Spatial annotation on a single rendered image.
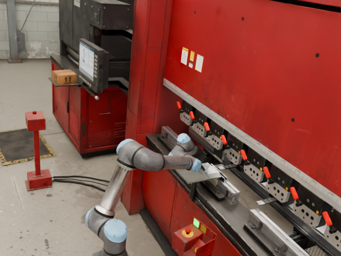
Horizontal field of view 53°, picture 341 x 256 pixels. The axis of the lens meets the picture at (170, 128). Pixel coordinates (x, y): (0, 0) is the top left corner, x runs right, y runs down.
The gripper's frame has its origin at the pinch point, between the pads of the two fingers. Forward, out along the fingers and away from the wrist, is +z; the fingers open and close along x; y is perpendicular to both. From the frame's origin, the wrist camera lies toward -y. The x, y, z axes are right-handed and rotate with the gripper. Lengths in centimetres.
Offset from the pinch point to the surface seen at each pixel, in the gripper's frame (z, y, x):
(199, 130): -11.3, 17.0, 21.3
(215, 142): -11.8, 18.0, 0.7
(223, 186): 9.0, 2.7, -14.0
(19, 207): 4, -151, 128
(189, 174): -7.1, -9.4, -1.4
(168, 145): 9, -5, 58
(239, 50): -59, 60, -4
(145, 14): -78, 46, 85
